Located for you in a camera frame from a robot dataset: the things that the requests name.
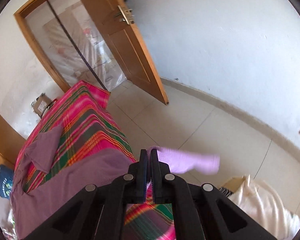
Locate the wooden door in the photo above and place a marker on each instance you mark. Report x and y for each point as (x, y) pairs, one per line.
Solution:
(130, 42)

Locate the pink plaid bed sheet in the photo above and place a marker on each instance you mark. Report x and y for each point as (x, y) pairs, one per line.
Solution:
(90, 120)

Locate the wooden door frame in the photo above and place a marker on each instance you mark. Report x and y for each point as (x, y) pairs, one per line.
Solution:
(37, 47)

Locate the open cardboard box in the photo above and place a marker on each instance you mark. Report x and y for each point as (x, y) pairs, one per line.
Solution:
(232, 183)

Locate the floral quilt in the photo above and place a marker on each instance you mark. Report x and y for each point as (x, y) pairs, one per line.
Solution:
(11, 225)

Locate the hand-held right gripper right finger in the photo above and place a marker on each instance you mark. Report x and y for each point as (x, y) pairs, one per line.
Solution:
(155, 170)

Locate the purple sweater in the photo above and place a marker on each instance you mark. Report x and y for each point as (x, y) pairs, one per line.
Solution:
(77, 177)

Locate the cream cloth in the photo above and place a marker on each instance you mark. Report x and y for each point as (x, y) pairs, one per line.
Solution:
(262, 205)

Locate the wooden wardrobe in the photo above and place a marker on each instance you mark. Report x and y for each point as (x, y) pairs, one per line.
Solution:
(2, 135)

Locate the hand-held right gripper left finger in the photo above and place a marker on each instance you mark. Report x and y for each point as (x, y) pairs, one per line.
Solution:
(142, 170)

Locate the clear plastic door curtain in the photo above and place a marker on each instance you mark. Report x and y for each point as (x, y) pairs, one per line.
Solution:
(77, 42)

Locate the blue tote bag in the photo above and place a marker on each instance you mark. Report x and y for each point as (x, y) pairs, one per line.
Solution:
(5, 182)

